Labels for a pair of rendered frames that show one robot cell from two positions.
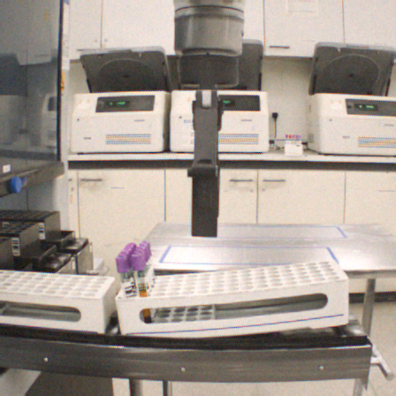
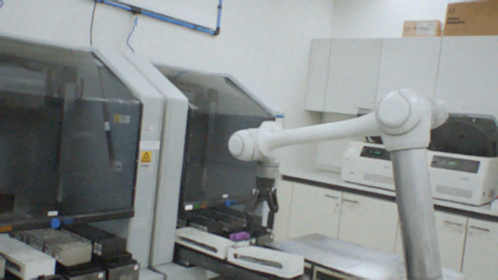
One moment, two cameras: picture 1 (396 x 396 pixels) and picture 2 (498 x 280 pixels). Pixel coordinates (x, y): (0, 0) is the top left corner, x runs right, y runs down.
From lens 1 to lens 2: 1.41 m
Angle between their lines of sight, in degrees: 36
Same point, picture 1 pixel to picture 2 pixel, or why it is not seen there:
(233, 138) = (453, 190)
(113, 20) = (384, 89)
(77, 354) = (213, 264)
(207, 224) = (249, 229)
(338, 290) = (286, 264)
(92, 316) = (220, 252)
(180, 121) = not seen: hidden behind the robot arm
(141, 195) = (382, 218)
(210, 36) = (260, 172)
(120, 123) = (374, 167)
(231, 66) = (267, 181)
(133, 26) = not seen: hidden behind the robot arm
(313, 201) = not seen: outside the picture
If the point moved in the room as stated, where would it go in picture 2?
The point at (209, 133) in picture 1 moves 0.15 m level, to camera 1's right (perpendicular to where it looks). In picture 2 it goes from (250, 203) to (284, 211)
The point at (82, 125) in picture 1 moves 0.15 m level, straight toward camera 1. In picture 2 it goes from (350, 164) to (346, 164)
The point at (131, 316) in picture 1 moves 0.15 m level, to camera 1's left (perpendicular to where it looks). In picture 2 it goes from (230, 254) to (201, 245)
